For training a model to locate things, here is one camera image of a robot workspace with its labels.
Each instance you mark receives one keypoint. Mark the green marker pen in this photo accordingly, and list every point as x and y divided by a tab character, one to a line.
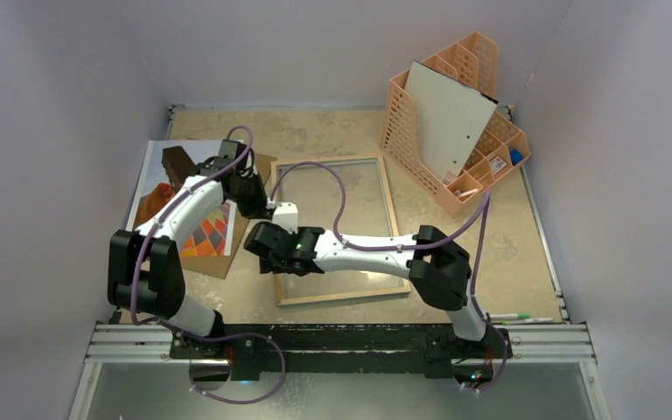
509	316

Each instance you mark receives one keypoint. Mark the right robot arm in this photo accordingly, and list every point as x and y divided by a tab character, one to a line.
438	268

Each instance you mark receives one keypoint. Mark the grey board in organizer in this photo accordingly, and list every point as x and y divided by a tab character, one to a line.
450	118

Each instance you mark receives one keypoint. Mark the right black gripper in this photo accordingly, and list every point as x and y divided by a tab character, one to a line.
259	244

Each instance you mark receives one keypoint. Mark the blue item in organizer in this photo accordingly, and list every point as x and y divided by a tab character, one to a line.
516	156

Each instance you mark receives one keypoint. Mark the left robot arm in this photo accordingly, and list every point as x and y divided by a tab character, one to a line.
145	273

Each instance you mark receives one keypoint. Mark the red white card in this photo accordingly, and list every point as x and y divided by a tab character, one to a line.
497	165

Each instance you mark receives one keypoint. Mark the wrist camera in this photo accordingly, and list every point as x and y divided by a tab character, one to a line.
284	214
232	151

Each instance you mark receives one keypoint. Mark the brown cardboard backing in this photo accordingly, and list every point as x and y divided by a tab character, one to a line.
211	248

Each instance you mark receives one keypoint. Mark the orange plastic desk organizer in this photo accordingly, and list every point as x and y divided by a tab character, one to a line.
472	61

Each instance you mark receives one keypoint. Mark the hot air balloon photo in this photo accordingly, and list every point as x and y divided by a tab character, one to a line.
172	195

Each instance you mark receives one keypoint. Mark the blue wooden picture frame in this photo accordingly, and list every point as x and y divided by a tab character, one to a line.
318	162

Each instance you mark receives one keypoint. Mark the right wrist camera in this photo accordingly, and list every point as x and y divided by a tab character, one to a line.
284	214

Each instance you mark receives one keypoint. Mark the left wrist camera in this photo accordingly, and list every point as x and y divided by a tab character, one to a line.
232	151

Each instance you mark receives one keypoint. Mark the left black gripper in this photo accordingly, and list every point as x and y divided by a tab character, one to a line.
258	209

